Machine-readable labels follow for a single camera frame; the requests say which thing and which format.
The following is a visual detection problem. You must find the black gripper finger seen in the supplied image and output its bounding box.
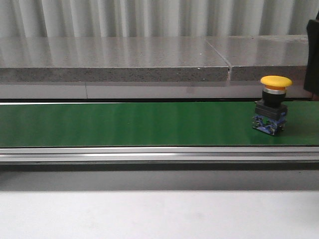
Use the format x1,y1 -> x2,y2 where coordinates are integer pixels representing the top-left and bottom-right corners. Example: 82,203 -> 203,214
304,14 -> 319,101

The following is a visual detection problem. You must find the yellow push button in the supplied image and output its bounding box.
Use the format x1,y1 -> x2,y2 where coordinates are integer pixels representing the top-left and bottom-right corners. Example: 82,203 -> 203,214
252,75 -> 292,135

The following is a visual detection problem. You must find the grey stone counter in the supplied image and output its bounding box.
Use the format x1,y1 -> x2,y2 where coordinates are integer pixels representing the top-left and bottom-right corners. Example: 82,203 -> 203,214
0,35 -> 312,101

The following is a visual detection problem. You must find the green conveyor belt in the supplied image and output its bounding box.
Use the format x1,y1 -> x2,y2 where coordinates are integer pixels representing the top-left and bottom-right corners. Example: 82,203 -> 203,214
0,101 -> 319,165

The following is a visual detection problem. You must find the white pleated curtain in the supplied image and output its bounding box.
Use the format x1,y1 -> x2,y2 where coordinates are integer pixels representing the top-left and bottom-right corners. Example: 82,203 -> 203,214
0,0 -> 319,37

